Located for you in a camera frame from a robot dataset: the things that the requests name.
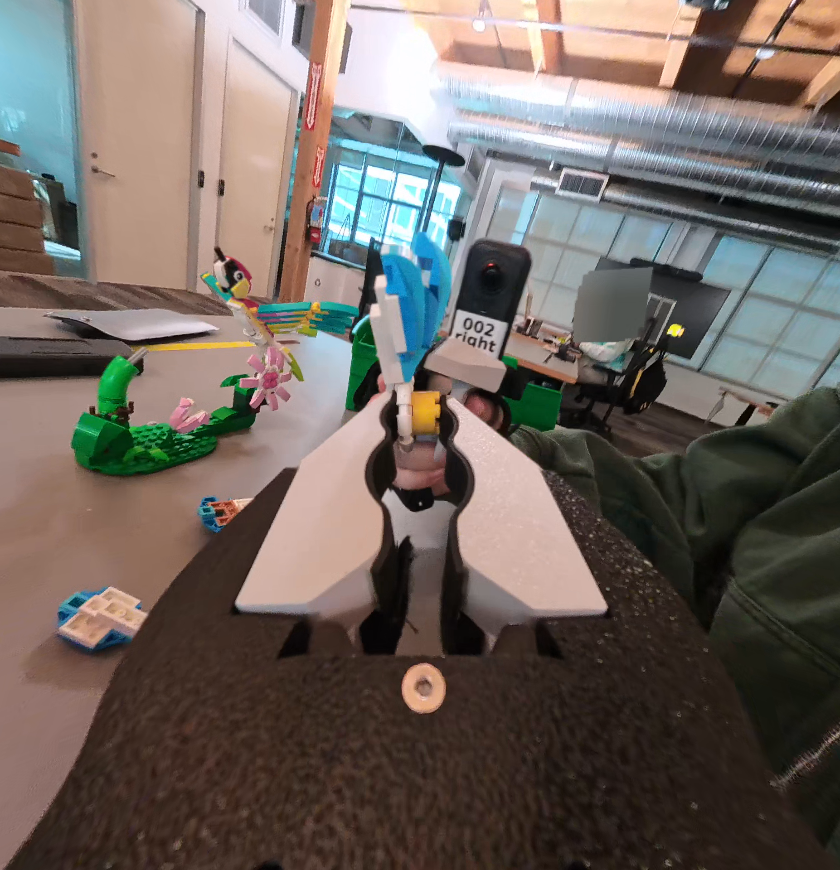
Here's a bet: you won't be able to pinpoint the blue white lego wing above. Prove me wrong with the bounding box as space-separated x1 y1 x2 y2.
369 233 455 453

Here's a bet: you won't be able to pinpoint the white cabinet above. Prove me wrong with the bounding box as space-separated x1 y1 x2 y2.
304 251 368 315

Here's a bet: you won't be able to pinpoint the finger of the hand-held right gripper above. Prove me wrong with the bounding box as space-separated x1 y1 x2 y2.
423 336 508 394

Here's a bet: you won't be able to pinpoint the blue white lego piece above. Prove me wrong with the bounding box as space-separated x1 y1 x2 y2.
56 586 149 655

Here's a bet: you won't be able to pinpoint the person's right hand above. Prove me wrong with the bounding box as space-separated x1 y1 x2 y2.
391 438 456 492

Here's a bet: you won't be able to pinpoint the black flat case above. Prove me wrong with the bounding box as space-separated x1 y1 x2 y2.
0 335 145 380

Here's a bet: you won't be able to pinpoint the brown carpeted bench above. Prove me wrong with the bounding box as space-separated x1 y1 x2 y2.
0 268 218 318

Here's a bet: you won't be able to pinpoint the green lego plant base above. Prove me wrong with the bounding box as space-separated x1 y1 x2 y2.
71 345 305 475

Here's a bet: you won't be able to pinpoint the white air vent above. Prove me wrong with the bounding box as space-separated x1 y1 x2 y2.
554 166 612 200

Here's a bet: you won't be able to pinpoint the colourful lego bird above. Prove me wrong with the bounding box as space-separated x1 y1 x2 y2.
201 246 359 348

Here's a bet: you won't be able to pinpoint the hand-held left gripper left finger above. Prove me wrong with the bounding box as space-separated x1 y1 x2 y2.
233 396 415 657

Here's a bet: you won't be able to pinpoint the person's green jacket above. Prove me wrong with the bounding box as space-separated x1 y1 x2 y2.
705 564 840 847

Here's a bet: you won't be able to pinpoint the black floor lamp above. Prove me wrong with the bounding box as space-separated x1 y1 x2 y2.
422 143 467 239

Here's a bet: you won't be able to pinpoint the silver air duct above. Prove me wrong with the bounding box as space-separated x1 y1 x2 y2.
447 121 840 205
439 73 840 147

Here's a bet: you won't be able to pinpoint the wooden pillar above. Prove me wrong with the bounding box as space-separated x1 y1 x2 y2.
277 0 354 305

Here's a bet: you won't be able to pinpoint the green bin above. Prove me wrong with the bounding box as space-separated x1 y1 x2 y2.
345 319 395 413
511 381 565 433

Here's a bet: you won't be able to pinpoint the small side table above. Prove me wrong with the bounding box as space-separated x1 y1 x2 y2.
705 385 782 427

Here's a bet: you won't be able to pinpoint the yellow tape strip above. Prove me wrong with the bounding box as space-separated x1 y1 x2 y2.
131 339 259 352

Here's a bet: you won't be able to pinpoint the cream door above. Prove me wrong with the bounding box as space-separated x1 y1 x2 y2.
75 0 206 291
216 37 302 300

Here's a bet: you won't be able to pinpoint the person's right forearm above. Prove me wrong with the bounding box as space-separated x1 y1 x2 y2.
510 372 840 633

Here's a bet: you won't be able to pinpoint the black office chair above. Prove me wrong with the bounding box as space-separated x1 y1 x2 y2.
575 336 670 439

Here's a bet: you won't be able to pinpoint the wooden steps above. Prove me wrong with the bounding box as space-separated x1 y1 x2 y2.
0 159 57 276

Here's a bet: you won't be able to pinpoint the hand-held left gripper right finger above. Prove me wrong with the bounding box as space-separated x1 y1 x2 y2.
442 396 611 657

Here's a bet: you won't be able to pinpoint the wooden desk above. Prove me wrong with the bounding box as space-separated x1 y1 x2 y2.
507 329 583 386

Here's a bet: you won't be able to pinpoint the blue orange lego piece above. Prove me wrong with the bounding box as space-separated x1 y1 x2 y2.
197 496 255 534

